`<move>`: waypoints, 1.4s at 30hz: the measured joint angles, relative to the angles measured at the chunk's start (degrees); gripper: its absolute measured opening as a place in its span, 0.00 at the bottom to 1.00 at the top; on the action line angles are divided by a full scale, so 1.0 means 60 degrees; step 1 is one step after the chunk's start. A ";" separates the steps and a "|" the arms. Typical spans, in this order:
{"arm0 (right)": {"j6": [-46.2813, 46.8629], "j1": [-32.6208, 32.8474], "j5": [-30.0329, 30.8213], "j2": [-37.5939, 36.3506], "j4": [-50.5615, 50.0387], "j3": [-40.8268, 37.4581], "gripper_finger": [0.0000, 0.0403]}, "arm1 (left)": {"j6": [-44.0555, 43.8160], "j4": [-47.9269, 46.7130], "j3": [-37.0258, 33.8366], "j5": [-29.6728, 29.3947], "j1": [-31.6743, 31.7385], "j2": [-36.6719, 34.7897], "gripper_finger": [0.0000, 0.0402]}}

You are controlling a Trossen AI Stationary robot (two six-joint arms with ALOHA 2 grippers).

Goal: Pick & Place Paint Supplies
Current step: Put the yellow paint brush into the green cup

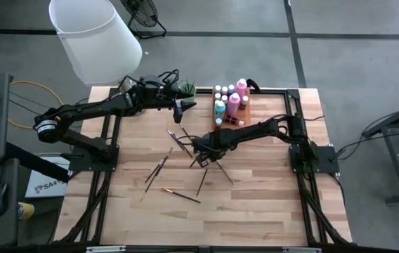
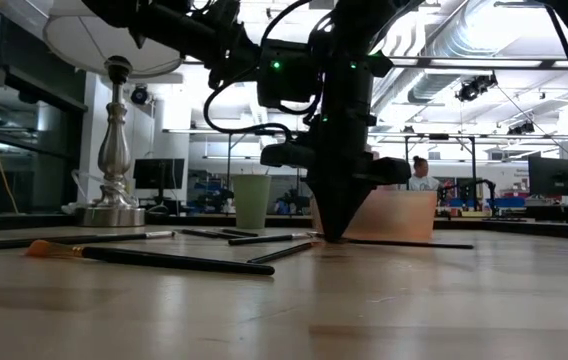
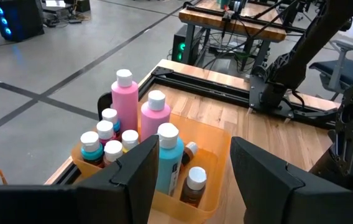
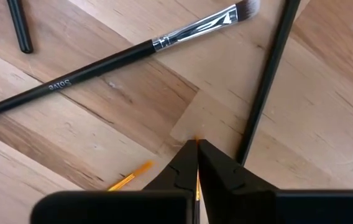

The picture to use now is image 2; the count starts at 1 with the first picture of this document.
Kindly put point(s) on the green plastic cup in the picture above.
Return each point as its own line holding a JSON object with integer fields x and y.
{"x": 254, "y": 200}

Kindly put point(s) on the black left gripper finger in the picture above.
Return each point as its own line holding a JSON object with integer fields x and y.
{"x": 326, "y": 200}
{"x": 354, "y": 200}

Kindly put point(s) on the silver ventilation duct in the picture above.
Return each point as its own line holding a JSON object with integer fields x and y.
{"x": 429, "y": 85}

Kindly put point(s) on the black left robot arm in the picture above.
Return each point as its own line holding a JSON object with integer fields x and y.
{"x": 174, "y": 25}

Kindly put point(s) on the flat orange bristle paint brush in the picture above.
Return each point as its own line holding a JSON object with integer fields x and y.
{"x": 164, "y": 261}

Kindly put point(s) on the person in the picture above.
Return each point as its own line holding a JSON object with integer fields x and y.
{"x": 421, "y": 181}

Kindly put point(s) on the overhead light bar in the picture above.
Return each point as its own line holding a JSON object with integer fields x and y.
{"x": 464, "y": 62}

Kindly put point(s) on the black background robot arm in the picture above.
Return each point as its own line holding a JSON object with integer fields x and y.
{"x": 486, "y": 192}

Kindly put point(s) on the black computer monitor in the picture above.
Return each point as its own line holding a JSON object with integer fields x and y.
{"x": 159, "y": 172}
{"x": 554, "y": 175}

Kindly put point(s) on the white shade silver table lamp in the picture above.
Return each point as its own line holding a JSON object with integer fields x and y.
{"x": 114, "y": 150}

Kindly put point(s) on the orange translucent plastic bin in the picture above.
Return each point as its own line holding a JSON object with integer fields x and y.
{"x": 404, "y": 215}

